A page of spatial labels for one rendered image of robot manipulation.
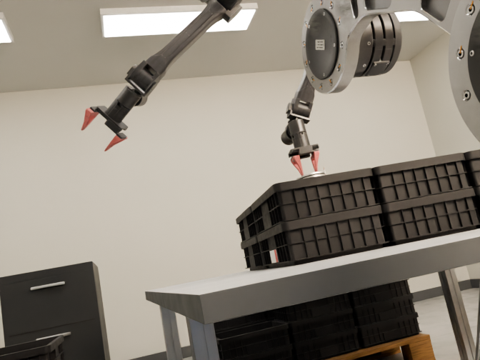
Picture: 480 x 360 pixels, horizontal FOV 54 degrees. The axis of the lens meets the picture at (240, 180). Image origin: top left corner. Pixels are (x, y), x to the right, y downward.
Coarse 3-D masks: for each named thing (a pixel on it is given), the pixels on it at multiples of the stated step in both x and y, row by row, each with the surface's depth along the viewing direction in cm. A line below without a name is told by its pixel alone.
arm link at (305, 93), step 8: (304, 72) 169; (304, 80) 167; (304, 88) 167; (312, 88) 168; (296, 96) 168; (304, 96) 168; (312, 96) 168; (296, 104) 167; (304, 104) 169; (312, 104) 168; (296, 112) 168; (304, 112) 168
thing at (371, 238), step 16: (368, 208) 132; (288, 224) 128; (304, 224) 129; (320, 224) 131; (336, 224) 131; (352, 224) 132; (368, 224) 133; (272, 240) 147; (288, 240) 129; (304, 240) 128; (320, 240) 130; (336, 240) 130; (352, 240) 131; (368, 240) 132; (384, 240) 132; (288, 256) 130; (304, 256) 128; (320, 256) 129; (336, 256) 130
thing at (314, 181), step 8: (368, 168) 135; (320, 176) 132; (328, 176) 133; (336, 176) 133; (344, 176) 133; (352, 176) 134; (360, 176) 134; (280, 184) 130; (288, 184) 130; (296, 184) 131; (304, 184) 131; (312, 184) 131; (264, 192) 142; (272, 192) 133; (256, 200) 155; (264, 200) 144
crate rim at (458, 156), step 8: (416, 160) 138; (424, 160) 138; (432, 160) 138; (440, 160) 139; (448, 160) 139; (456, 160) 139; (464, 160) 141; (376, 168) 136; (384, 168) 136; (392, 168) 136; (400, 168) 136; (408, 168) 137
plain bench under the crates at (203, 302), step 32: (352, 256) 103; (384, 256) 71; (416, 256) 72; (448, 256) 73; (160, 288) 210; (192, 288) 102; (224, 288) 68; (256, 288) 65; (288, 288) 66; (320, 288) 67; (352, 288) 68; (448, 288) 240; (192, 320) 117; (224, 320) 63; (192, 352) 119
